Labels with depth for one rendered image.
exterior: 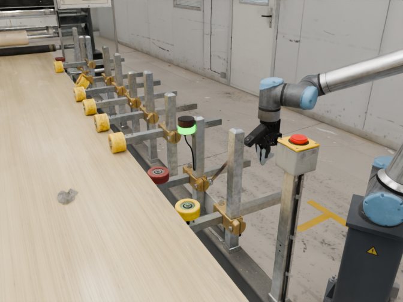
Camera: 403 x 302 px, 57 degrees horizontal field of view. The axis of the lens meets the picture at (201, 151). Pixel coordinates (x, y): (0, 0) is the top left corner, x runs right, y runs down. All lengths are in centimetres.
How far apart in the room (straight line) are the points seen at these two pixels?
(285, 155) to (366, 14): 326
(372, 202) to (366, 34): 273
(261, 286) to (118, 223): 48
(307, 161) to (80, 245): 64
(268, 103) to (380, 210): 57
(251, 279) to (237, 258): 10
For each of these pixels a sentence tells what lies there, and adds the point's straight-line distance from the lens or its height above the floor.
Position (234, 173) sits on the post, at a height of 102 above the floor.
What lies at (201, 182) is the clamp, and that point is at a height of 87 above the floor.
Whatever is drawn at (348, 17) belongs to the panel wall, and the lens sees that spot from 418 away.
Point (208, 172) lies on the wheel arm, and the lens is 148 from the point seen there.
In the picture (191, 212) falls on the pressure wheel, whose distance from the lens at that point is 116.
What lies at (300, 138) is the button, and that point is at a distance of 88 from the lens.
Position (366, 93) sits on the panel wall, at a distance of 411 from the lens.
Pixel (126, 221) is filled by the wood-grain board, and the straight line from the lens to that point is 115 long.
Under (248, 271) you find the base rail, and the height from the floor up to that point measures 70.
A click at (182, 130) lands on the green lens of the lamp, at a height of 108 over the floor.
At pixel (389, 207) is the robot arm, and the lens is 152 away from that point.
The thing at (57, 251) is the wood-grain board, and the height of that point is 90.
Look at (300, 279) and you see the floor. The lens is 229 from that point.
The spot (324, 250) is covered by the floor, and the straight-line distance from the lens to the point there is 252.
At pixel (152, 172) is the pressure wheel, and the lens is 139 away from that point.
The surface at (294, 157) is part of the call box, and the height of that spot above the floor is 120.
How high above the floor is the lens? 158
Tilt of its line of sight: 26 degrees down
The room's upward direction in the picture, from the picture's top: straight up
